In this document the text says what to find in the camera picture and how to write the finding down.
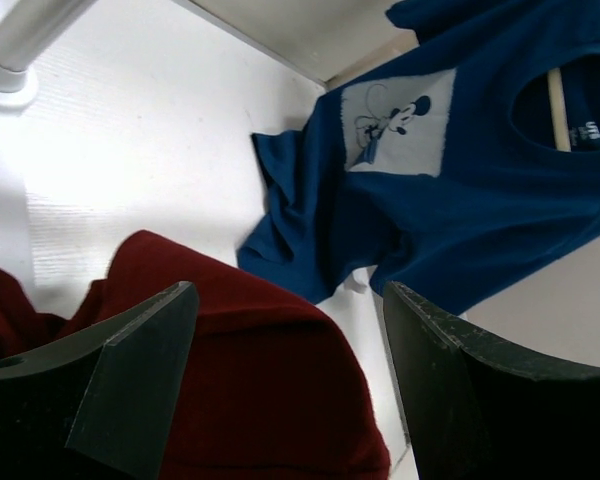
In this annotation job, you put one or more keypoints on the wooden hanger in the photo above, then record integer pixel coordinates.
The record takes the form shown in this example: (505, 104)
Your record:
(558, 110)

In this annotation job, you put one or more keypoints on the blue t-shirt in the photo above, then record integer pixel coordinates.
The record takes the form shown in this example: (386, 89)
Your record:
(439, 169)

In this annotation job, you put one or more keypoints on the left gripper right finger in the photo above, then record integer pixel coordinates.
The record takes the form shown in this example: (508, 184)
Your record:
(478, 406)

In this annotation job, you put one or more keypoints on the white clothes rack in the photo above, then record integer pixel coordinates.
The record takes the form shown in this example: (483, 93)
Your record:
(26, 31)

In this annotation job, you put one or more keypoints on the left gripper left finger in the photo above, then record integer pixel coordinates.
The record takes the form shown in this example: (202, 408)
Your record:
(98, 404)

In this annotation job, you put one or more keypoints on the dark red t-shirt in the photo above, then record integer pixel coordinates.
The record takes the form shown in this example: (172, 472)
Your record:
(272, 389)

